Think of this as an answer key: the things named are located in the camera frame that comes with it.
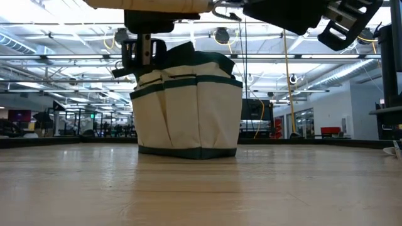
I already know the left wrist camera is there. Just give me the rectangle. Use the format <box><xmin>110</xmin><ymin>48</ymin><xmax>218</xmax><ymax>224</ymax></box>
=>
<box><xmin>124</xmin><ymin>9</ymin><xmax>202</xmax><ymax>35</ymax></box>

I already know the gray ceiling cable reel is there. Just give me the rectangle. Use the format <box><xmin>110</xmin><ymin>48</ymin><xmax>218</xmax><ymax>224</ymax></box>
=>
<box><xmin>114</xmin><ymin>27</ymin><xmax>130</xmax><ymax>45</ymax></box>
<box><xmin>214</xmin><ymin>27</ymin><xmax>231</xmax><ymax>45</ymax></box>

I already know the silver ceiling duct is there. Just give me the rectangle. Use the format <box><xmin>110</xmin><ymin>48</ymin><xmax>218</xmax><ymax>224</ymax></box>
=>
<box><xmin>309</xmin><ymin>59</ymin><xmax>377</xmax><ymax>91</ymax></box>

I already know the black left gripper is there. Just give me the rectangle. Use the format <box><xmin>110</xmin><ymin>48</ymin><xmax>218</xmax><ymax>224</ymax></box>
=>
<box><xmin>121</xmin><ymin>33</ymin><xmax>168</xmax><ymax>69</ymax></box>

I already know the trowel with wooden handle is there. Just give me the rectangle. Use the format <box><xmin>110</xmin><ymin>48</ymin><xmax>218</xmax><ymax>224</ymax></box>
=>
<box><xmin>83</xmin><ymin>0</ymin><xmax>243</xmax><ymax>22</ymax></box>

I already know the black monitor on stand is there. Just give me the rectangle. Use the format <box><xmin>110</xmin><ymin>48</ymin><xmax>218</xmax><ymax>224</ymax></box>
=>
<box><xmin>375</xmin><ymin>21</ymin><xmax>402</xmax><ymax>109</ymax></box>

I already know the red seat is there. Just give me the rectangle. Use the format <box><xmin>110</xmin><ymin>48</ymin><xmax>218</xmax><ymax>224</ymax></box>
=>
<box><xmin>320</xmin><ymin>126</ymin><xmax>342</xmax><ymax>137</ymax></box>

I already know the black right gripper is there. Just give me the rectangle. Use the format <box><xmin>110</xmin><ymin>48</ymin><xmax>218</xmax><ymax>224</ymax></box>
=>
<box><xmin>242</xmin><ymin>0</ymin><xmax>384</xmax><ymax>52</ymax></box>

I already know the hanging yellow cable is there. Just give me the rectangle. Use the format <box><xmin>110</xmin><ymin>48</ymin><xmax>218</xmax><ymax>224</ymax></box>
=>
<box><xmin>281</xmin><ymin>30</ymin><xmax>298</xmax><ymax>139</ymax></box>

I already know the black aluminium table frame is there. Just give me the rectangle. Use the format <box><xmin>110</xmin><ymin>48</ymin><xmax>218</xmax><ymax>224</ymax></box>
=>
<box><xmin>0</xmin><ymin>135</ymin><xmax>402</xmax><ymax>150</ymax></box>

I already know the cream gardening bag green trim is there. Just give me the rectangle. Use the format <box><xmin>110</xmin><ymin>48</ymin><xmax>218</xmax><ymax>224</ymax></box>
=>
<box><xmin>111</xmin><ymin>40</ymin><xmax>244</xmax><ymax>160</ymax></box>

